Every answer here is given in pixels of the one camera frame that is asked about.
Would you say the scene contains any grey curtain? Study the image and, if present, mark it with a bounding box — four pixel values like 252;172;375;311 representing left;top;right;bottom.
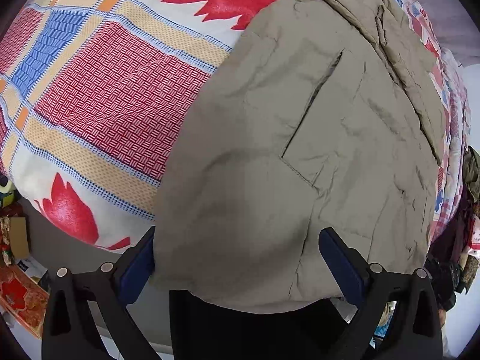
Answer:
418;0;479;67

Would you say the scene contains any red patterned gift box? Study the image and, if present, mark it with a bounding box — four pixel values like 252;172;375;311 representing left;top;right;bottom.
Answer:
0;265;49;339

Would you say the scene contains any patchwork leaf pattern quilt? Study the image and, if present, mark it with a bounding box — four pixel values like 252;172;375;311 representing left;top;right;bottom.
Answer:
0;0;472;254

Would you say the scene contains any olive green garment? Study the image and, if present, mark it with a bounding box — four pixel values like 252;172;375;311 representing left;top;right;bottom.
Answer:
463;146;480;201

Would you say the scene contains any khaki puffer jacket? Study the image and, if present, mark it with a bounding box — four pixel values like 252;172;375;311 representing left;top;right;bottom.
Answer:
152;0;445;313

